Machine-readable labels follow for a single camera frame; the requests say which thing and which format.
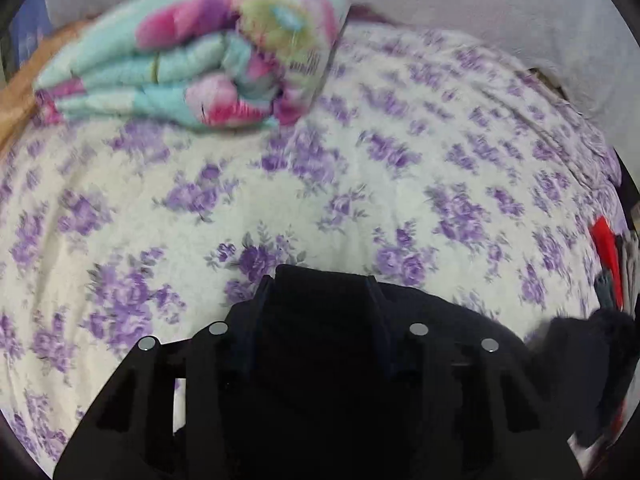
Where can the folded teal pink quilt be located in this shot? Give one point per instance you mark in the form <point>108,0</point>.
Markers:
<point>190,60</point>

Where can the blue printed pillow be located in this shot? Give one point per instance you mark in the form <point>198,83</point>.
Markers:
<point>30,35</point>

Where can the purple floral bed blanket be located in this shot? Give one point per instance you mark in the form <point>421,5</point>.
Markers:
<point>320,200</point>

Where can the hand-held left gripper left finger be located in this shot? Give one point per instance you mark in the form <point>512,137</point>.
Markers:
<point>244,332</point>

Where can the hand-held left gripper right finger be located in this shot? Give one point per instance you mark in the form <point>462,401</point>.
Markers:
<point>392,332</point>

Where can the grey cloth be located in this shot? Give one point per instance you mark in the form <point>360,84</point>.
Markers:
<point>629,270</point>

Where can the brown satin pillow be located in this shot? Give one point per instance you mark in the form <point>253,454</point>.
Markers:
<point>20,95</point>

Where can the white mosquito net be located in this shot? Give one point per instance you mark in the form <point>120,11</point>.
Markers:
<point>475,5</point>

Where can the dark navy pants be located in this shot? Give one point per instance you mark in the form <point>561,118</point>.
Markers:
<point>320,360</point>

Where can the red cloth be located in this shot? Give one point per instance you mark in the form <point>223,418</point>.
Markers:
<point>606,255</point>

